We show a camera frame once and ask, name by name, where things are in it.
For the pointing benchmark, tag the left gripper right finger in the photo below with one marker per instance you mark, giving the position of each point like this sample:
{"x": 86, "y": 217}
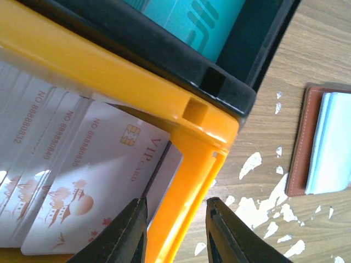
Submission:
{"x": 229, "y": 239}

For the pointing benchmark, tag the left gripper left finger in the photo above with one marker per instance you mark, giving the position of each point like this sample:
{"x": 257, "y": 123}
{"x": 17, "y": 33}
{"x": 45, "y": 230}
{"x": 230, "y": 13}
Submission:
{"x": 124, "y": 240}

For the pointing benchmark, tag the white VIP card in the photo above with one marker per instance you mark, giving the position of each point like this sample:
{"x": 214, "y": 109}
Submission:
{"x": 109, "y": 163}

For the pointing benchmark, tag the orange bin with white cards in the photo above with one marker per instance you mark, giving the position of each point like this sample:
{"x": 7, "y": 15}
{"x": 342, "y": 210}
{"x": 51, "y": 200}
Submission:
{"x": 202, "y": 132}

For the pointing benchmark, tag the black bin with teal cards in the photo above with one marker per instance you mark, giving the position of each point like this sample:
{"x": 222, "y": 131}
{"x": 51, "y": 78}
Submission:
{"x": 231, "y": 83}

